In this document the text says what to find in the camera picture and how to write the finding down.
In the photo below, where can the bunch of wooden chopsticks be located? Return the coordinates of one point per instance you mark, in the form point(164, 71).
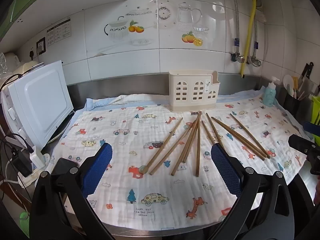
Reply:
point(198, 142)

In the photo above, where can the white wall socket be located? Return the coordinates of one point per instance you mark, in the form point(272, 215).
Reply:
point(31, 54)

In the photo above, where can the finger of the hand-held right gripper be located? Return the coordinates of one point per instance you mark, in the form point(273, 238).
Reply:
point(312, 128)
point(301, 143)

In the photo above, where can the white cartoon printed cloth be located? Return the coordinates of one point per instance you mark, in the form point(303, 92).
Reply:
point(140, 120)

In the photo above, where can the white power strip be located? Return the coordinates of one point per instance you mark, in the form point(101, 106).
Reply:
point(37, 173)

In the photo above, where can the green wall cabinet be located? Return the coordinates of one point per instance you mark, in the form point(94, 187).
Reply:
point(15, 5)

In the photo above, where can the teal soap pump bottle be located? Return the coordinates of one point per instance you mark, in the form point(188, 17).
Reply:
point(269, 96)

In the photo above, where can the black smartphone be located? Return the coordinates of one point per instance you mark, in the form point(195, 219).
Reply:
point(63, 166)

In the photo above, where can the black wall socket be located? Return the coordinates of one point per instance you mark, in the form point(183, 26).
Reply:
point(41, 45)

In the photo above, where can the black utensil container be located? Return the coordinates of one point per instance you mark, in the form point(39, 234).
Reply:
point(292, 103)

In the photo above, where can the metal angle valve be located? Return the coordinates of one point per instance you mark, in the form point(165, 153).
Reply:
point(236, 58)
point(256, 62)

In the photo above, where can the white charger plug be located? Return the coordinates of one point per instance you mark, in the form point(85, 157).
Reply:
point(37, 158)

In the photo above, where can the cream plastic utensil holder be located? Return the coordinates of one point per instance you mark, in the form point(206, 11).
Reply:
point(191, 92)

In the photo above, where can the white spatula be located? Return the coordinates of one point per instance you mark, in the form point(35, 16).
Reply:
point(288, 82)

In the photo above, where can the yellow-green plastic container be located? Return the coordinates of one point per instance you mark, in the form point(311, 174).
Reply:
point(316, 115)

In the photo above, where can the black power adapter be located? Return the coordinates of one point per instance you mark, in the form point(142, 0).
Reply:
point(22, 163)

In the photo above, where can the clear plastic bag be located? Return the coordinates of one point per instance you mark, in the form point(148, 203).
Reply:
point(3, 63)

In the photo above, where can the white instruction sticker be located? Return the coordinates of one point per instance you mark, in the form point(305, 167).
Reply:
point(58, 31)

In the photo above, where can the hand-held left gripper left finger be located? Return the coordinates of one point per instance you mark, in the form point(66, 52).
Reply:
point(98, 170)

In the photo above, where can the green mesh object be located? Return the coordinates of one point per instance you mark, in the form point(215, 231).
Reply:
point(23, 220)

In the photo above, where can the white microwave oven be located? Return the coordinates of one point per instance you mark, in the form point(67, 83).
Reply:
point(40, 105)

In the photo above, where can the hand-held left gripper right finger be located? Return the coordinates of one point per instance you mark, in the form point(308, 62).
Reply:
point(226, 172)

